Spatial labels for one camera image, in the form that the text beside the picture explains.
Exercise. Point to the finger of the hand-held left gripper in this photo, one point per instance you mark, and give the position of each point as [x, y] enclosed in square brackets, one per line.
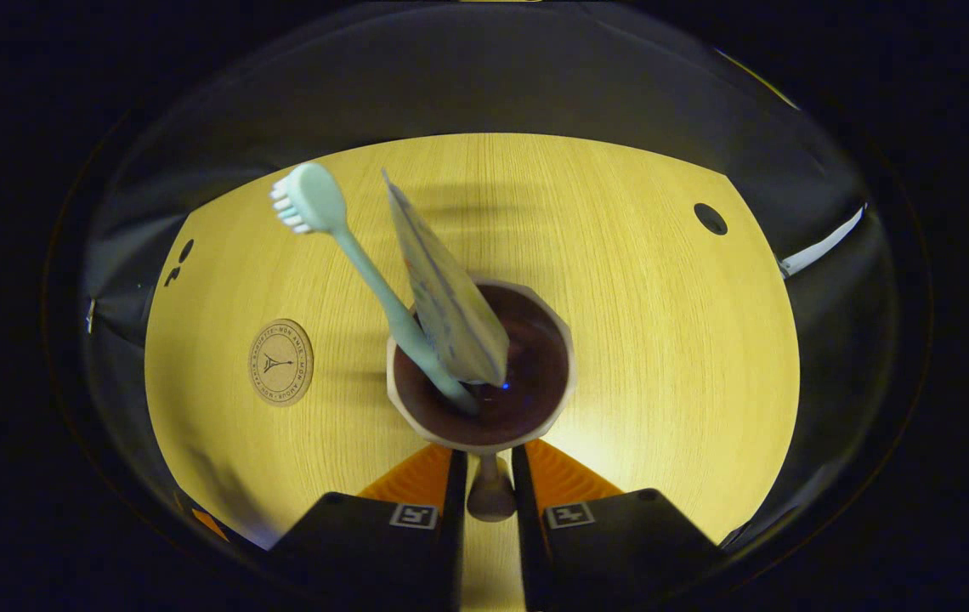
[208, 523]

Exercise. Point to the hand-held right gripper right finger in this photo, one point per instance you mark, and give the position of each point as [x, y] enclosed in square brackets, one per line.
[523, 552]

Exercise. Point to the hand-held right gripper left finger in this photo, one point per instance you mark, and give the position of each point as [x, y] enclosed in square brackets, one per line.
[457, 552]

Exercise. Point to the beige cup with brown inside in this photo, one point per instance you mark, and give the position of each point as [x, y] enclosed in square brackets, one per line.
[535, 399]

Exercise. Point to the round cork coaster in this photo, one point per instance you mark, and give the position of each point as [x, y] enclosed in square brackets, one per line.
[280, 363]

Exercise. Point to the white toothpaste tube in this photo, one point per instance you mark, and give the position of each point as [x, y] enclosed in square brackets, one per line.
[450, 297]

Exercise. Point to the mint green toothbrush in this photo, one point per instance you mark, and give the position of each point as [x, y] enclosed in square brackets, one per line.
[319, 200]

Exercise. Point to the wooden desktop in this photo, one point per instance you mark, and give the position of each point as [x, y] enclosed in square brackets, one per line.
[646, 357]

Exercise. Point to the black round desk grommet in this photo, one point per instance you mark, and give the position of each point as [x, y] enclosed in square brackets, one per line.
[711, 218]

